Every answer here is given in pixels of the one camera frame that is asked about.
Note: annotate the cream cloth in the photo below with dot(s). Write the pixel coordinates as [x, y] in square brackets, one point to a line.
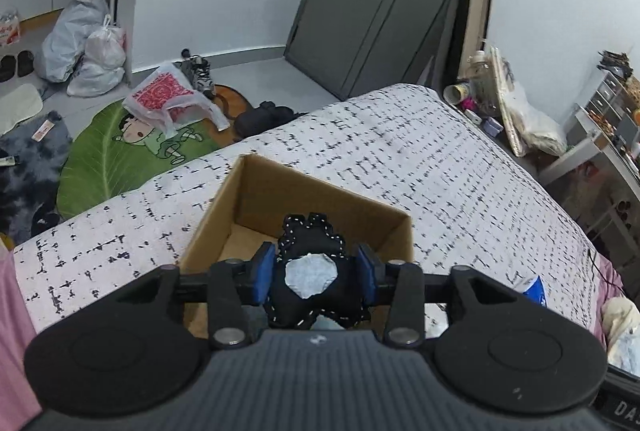
[622, 328]

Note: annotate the brown cardboard box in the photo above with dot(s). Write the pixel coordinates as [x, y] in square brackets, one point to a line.
[260, 206]

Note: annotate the blue and white packet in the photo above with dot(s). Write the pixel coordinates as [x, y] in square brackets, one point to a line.
[534, 292]

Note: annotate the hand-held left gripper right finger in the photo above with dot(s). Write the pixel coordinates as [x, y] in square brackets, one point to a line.
[367, 275]

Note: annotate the green leaf cartoon rug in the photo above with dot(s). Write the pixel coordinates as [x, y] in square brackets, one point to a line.
[105, 161]

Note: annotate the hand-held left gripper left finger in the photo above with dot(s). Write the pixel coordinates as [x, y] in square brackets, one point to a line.
[263, 273]

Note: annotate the black framed board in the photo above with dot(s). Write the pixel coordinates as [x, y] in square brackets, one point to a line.
[472, 11]

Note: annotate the black slippers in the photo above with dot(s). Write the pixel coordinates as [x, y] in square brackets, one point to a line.
[15, 63]

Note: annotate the pink cloth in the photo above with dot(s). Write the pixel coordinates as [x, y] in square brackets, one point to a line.
[15, 336]

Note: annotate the grey drawer organizer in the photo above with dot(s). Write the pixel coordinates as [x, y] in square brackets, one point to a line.
[607, 96]

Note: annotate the small white garbage bag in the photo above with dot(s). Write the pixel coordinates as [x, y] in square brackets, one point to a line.
[97, 81]
[106, 48]

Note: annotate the black bag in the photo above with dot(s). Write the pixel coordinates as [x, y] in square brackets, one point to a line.
[262, 117]

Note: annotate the grey door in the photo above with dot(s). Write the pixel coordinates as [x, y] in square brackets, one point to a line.
[380, 1]

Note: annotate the white desk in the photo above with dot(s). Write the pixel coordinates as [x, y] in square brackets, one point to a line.
[595, 151]

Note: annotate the black plush toy white patch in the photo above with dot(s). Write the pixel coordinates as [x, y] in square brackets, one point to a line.
[314, 278]

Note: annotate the pack of tissues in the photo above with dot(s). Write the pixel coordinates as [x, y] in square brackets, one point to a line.
[9, 28]

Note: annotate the large white garbage bag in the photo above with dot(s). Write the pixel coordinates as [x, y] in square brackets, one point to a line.
[70, 36]

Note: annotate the white floor cloth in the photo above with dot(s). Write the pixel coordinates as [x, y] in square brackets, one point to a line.
[17, 106]

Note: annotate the paper cup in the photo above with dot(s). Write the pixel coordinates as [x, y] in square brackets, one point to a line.
[455, 92]

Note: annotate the brown round mat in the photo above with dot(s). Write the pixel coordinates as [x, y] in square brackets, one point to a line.
[235, 103]

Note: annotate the grey shaggy rug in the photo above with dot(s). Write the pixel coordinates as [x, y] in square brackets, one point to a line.
[30, 171]

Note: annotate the red patterned plastic bag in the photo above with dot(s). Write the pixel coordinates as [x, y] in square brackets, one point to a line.
[165, 96]

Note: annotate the white black patterned bed cover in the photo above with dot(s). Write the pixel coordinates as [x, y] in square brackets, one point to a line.
[430, 161]

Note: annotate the clear plastic bottle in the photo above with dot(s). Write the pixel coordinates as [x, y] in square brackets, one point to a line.
[481, 76]

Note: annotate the white plastic bag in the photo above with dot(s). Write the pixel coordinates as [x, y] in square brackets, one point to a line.
[537, 123]

